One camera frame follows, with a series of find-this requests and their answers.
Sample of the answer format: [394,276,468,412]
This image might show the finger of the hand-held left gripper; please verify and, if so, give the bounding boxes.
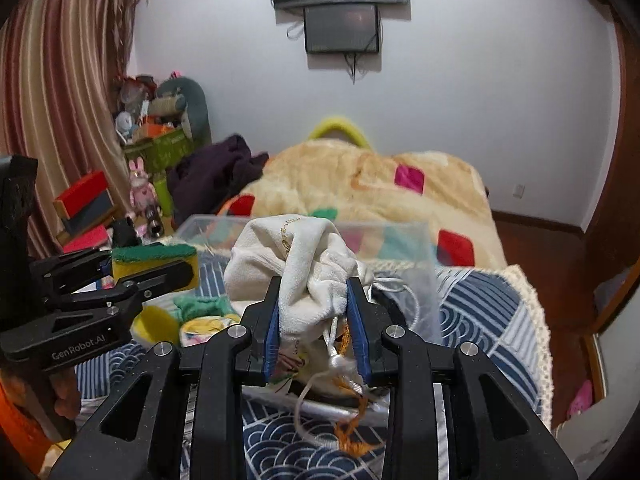
[29,249,114,295]
[46,260,197,319]

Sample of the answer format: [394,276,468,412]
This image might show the beige plush blanket coloured squares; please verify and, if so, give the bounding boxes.
[212,140,508,271]

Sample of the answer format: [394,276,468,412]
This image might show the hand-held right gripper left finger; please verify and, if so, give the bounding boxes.
[50,276,282,480]

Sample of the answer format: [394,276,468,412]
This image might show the white drawstring cloth pouch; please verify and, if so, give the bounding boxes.
[223,213,426,453]

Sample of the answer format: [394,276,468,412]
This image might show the cartoon printed pouch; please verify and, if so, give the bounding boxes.
[179,314,242,348]

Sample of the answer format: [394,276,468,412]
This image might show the yellow sponge with green scourer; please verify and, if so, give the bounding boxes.
[111,242,199,286]

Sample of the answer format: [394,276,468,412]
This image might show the yellow-green cushion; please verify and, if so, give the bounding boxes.
[306,116,375,151]

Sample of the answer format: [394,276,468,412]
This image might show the striped pink curtain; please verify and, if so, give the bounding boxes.
[0,0,146,261]

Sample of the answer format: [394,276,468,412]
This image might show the green plush dinosaur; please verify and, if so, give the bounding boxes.
[150,76,213,148]

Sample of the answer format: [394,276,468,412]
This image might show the black television cable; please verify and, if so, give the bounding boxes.
[345,7,383,85]

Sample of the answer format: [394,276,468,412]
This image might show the small black wall monitor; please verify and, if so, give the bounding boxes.
[303,4,381,55]

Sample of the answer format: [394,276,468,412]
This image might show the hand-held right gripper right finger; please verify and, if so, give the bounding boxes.
[346,277,581,480]

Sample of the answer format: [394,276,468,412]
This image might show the clear plastic storage box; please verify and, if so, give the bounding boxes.
[176,214,443,426]

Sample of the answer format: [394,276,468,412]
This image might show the orange tassel cord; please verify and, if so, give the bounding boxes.
[334,320,383,458]

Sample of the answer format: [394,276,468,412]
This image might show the plain yellow sponge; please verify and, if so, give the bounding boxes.
[131,306,182,350]

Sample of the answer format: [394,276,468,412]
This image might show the wooden door frame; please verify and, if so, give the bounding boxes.
[545,0,640,341]

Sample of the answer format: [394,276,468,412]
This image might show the green knitted cloth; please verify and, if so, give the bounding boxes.
[173,294,232,322]

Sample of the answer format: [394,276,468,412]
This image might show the green bottle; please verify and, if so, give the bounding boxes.
[153,176,173,218]

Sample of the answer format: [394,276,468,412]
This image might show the green cardboard box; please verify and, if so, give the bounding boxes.
[121,127,195,178]

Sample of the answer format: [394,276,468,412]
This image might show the person's left hand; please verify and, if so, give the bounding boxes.
[49,367,82,438]

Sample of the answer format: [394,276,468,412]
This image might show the blue wave pattern blanket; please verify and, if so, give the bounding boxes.
[74,247,553,480]

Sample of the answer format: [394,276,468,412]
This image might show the pink slipper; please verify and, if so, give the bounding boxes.
[566,380,595,420]

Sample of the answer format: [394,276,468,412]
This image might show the dark purple garment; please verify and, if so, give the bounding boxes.
[166,134,271,228]

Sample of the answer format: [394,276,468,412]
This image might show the red and grey box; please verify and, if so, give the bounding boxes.
[53,170,120,237]

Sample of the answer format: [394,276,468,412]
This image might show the pink rabbit toy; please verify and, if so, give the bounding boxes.
[128,157,160,221]

